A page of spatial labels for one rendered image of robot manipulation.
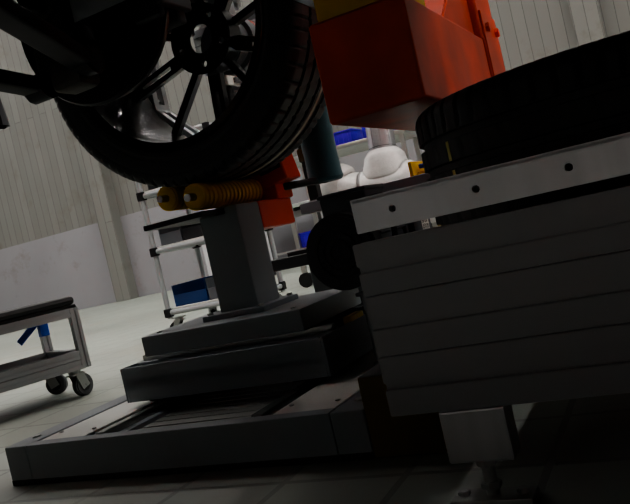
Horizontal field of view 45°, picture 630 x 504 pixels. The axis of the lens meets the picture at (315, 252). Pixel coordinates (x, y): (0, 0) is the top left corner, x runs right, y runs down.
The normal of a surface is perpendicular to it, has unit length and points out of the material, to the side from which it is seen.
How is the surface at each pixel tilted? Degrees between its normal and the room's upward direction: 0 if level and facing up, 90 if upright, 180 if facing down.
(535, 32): 90
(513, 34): 90
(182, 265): 90
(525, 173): 90
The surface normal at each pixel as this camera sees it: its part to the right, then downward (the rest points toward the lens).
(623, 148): -0.43, 0.12
